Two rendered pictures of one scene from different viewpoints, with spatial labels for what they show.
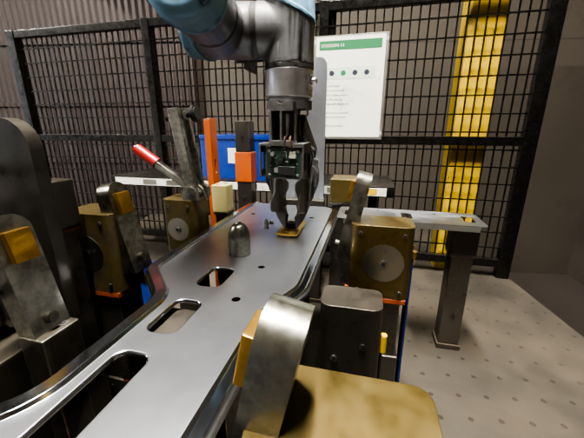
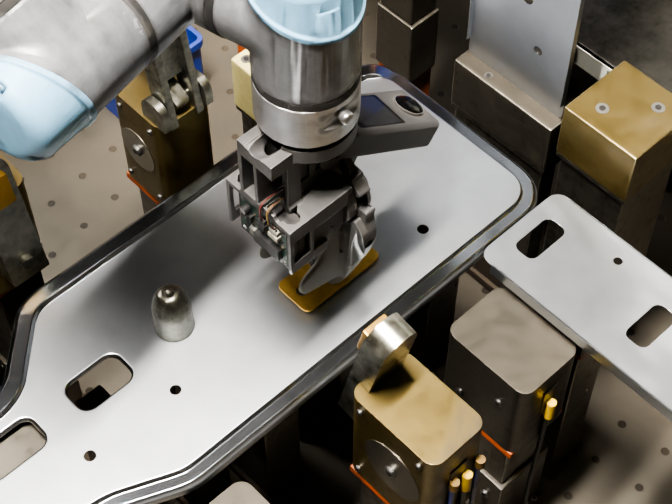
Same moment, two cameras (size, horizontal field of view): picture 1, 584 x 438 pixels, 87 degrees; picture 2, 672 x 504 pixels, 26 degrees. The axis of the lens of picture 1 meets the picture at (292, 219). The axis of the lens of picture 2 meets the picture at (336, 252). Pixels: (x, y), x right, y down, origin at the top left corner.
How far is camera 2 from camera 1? 90 cm
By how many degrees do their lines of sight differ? 46
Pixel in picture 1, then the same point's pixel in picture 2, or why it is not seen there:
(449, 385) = not seen: outside the picture
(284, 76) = (268, 114)
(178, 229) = (136, 153)
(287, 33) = (269, 61)
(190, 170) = (157, 76)
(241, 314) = (76, 491)
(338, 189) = (577, 138)
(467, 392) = not seen: outside the picture
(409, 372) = not seen: outside the picture
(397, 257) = (409, 480)
